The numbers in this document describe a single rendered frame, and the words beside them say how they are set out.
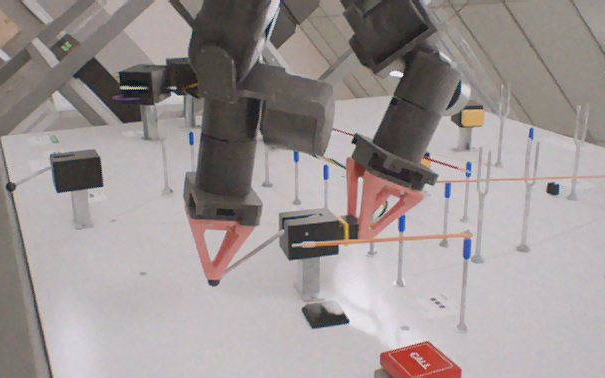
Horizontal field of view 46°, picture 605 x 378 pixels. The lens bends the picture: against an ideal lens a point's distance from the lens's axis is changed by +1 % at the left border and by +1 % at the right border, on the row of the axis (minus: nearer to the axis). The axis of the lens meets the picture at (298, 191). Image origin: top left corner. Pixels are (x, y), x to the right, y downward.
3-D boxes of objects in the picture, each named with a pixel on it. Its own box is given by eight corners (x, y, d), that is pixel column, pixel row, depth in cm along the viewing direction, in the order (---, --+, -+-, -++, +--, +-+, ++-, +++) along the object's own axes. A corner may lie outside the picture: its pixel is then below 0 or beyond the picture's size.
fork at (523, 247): (534, 251, 89) (545, 140, 84) (522, 253, 88) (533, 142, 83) (523, 245, 90) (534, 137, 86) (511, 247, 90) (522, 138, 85)
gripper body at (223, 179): (242, 191, 79) (250, 125, 77) (262, 223, 69) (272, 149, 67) (183, 187, 77) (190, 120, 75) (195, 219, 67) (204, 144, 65)
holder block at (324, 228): (279, 246, 79) (278, 212, 77) (327, 240, 80) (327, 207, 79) (288, 261, 75) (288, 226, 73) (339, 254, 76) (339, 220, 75)
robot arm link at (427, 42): (343, 36, 77) (410, -14, 74) (374, 52, 87) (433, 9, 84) (400, 129, 75) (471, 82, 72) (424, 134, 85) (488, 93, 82)
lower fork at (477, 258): (488, 262, 86) (497, 148, 81) (476, 265, 85) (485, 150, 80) (478, 256, 87) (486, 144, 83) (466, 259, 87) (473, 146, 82)
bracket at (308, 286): (293, 284, 81) (292, 243, 79) (313, 281, 81) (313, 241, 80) (304, 302, 77) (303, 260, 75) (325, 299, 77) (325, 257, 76)
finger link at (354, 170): (370, 230, 83) (404, 157, 82) (394, 254, 77) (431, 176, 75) (320, 213, 81) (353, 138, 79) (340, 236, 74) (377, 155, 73)
